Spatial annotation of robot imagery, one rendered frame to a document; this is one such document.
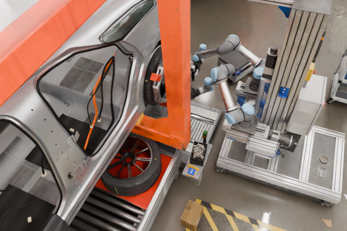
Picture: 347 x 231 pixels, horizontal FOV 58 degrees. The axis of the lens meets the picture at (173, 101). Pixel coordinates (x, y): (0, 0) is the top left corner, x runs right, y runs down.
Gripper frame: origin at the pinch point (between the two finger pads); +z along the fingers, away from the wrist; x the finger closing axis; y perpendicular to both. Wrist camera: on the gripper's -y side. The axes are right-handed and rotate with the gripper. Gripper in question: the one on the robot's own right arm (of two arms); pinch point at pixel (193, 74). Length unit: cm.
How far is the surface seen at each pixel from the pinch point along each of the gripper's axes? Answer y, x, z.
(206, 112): -75, 13, -12
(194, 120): -82, 2, 2
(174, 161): -44, 12, 84
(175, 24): 123, 18, 76
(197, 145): -27, 30, 67
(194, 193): -83, 37, 92
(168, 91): 55, 7, 76
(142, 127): -15, -27, 74
